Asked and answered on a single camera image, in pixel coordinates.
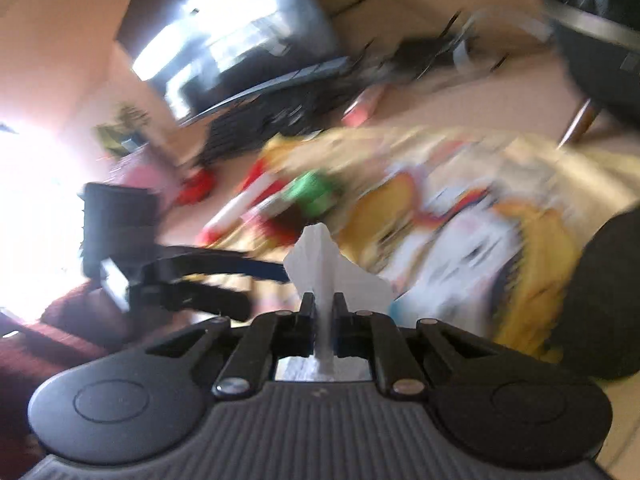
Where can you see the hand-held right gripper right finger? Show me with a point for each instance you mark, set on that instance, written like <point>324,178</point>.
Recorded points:
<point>370,335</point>

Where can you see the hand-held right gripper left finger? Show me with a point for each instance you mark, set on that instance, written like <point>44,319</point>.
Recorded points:
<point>285,335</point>

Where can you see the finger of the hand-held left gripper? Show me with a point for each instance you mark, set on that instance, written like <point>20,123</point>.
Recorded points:
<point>215,300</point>
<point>260,267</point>

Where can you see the white tissue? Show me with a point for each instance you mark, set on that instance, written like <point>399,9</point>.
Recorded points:
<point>325,265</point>

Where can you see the pink object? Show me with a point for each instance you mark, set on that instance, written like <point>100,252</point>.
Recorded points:
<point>145,175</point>

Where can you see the red white rolled cloth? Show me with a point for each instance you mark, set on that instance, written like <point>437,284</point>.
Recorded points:
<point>235,207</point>

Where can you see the red crochet toy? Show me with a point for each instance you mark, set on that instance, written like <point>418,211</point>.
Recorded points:
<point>197,187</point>

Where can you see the yellow green object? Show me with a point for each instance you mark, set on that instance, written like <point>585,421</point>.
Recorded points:
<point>120,130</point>

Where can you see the person's dark red clothing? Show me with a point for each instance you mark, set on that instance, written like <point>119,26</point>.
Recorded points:
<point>50,340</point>

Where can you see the black keyboard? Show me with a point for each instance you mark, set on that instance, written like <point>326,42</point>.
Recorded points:
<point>265,120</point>

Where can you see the yellow printed towel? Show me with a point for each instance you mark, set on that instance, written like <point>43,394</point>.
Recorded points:
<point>450,210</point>

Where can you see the small pink bottle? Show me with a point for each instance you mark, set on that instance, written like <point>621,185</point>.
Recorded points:
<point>361,107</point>

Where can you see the black curved monitor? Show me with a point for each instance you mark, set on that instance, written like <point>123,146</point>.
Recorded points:
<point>225,20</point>

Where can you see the black eye mask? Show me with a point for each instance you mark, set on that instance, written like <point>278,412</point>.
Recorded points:
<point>605,300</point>

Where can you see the black power adapter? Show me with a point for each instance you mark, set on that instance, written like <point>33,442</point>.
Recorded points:
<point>420,52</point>

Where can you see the black round speaker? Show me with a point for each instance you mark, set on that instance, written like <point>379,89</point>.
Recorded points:
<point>600,60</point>

